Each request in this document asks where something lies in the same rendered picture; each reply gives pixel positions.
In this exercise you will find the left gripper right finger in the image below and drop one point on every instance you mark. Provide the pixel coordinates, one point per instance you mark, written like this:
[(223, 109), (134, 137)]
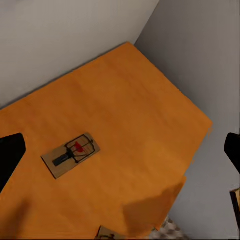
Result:
[(232, 149)]

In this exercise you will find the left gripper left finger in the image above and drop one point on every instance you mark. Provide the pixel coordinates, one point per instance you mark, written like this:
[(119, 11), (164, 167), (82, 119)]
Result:
[(12, 149)]

